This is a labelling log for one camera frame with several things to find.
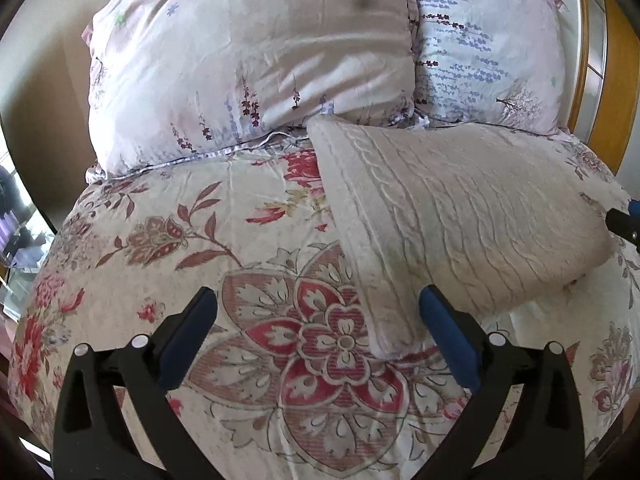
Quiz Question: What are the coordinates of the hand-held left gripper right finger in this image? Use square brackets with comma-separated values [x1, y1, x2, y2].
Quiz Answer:
[410, 284, 586, 480]

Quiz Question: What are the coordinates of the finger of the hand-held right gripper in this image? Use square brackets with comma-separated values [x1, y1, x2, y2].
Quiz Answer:
[604, 198, 640, 250]

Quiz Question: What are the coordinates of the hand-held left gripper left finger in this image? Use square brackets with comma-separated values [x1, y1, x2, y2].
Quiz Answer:
[52, 286, 221, 480]

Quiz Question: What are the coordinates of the cream cable-knit sweater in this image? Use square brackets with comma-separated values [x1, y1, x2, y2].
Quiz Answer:
[306, 115, 616, 361]

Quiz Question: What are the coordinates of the floral bed sheet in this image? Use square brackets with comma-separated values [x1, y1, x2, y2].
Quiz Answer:
[7, 125, 640, 480]

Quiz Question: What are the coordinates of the wooden headboard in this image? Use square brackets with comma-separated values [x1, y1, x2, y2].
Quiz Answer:
[515, 0, 640, 181]

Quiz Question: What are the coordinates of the white lavender-print pillow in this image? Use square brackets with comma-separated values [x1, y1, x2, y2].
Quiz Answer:
[405, 0, 569, 136]

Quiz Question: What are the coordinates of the pink floral pillow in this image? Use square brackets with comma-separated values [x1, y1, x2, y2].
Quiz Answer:
[82, 0, 419, 181]

